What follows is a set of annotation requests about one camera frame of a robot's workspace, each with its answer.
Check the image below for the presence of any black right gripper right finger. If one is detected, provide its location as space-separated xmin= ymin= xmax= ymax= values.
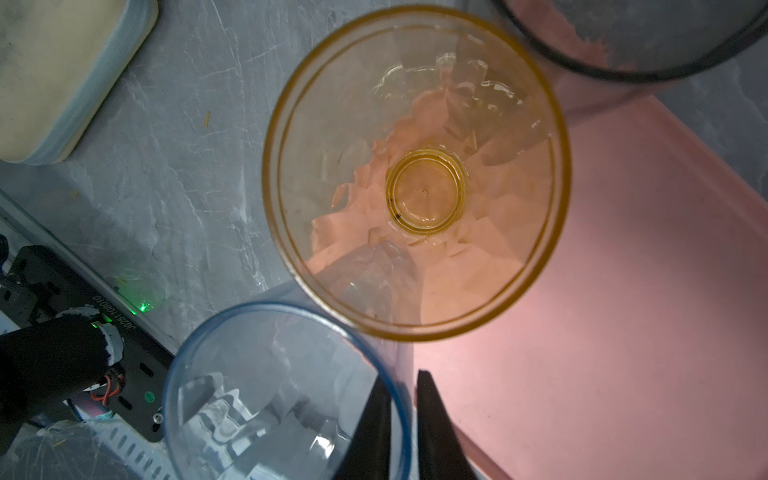
xmin=416 ymin=370 xmax=476 ymax=480

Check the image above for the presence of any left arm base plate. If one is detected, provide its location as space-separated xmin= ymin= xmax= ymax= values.
xmin=1 ymin=245 xmax=172 ymax=450

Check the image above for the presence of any grey transparent cup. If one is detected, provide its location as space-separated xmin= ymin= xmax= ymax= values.
xmin=492 ymin=1 xmax=767 ymax=122

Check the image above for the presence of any blue transparent cup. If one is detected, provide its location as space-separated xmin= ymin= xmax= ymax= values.
xmin=164 ymin=280 xmax=414 ymax=479

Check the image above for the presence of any pink plastic tray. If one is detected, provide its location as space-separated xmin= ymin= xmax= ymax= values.
xmin=415 ymin=57 xmax=767 ymax=479

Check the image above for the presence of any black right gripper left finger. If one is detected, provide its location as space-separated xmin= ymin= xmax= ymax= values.
xmin=333 ymin=377 xmax=391 ymax=480

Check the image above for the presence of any yellow transparent cup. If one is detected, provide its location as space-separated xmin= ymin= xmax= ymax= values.
xmin=262 ymin=5 xmax=572 ymax=342

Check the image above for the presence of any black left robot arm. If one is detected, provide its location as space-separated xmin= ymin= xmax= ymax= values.
xmin=1 ymin=310 xmax=124 ymax=453

